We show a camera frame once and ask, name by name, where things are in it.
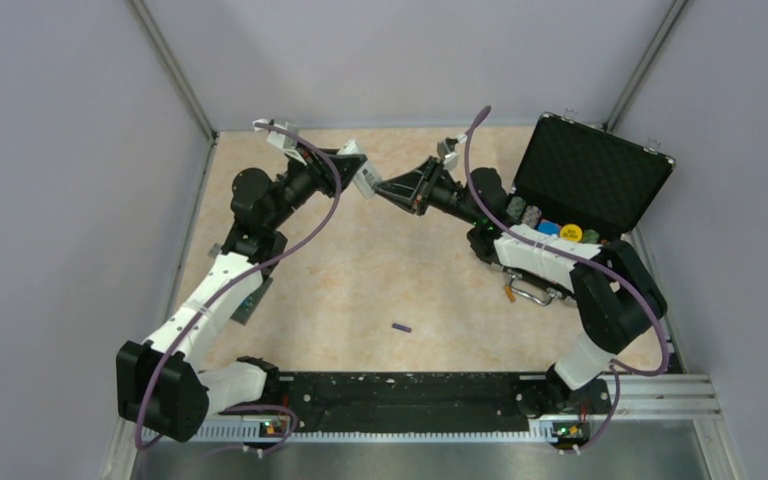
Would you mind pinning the blue round chip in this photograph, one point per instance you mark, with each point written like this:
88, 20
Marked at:
549, 228

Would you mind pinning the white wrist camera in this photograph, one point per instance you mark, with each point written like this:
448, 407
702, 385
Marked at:
447, 151
288, 145

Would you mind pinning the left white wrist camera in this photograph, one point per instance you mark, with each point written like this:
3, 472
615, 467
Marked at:
288, 145

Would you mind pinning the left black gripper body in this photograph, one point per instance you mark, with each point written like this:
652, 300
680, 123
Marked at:
316, 176

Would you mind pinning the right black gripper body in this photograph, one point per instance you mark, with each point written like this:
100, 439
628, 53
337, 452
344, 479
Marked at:
443, 195

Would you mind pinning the white remote control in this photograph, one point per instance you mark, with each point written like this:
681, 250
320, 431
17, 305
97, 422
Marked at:
363, 171

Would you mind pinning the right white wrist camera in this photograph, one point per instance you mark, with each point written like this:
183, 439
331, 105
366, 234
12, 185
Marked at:
447, 151

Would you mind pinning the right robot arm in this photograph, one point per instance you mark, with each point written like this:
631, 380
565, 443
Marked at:
615, 295

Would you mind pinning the orange battery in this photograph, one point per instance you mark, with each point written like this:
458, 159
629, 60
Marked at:
509, 294

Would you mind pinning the yellow round chip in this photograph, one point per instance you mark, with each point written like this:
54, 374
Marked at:
571, 232

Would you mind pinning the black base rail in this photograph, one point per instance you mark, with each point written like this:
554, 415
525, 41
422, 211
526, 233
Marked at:
371, 406

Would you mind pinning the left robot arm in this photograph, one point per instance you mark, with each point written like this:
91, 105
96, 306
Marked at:
161, 383

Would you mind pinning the purple battery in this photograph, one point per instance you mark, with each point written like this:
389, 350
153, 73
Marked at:
402, 328

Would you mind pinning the black aluminium case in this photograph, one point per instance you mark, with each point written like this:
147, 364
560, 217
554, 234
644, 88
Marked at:
572, 173

